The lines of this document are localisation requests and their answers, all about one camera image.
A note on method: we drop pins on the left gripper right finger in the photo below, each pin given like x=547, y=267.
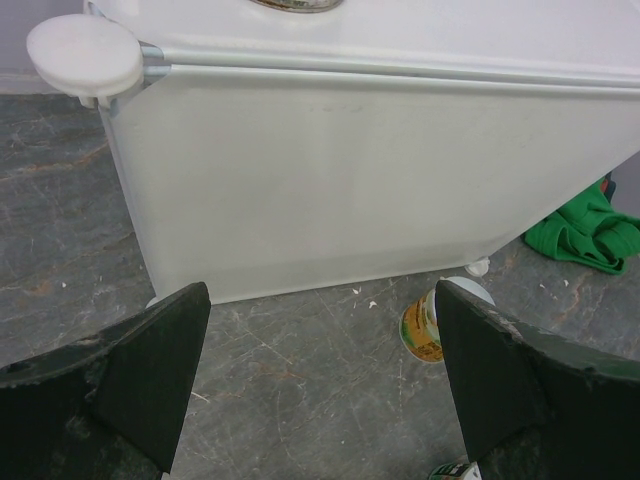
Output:
x=532, y=404

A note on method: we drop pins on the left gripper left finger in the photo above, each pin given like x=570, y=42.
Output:
x=108, y=406

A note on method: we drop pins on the clear-lid can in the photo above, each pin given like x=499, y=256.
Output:
x=456, y=471

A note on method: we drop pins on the white cube counter cabinet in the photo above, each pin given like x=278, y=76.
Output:
x=263, y=151

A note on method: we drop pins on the orange can near cabinet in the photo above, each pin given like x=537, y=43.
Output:
x=418, y=329

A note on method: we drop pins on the green cloth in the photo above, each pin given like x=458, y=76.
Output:
x=588, y=231

